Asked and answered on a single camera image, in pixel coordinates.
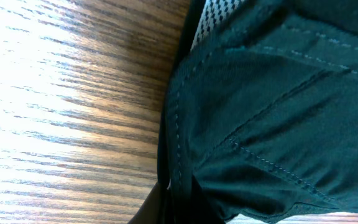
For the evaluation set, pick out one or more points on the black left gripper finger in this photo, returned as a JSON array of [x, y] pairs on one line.
[[151, 210]]

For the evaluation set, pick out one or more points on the black shorts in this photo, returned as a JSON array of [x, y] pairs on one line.
[[260, 118]]

